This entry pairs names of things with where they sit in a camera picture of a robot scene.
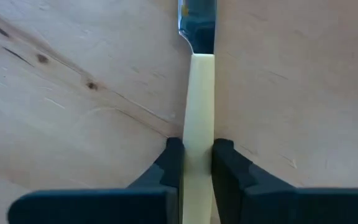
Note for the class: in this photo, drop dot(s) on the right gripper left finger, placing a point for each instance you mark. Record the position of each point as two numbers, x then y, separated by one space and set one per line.
104 205

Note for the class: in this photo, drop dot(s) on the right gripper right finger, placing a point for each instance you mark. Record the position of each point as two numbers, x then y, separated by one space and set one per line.
275 205

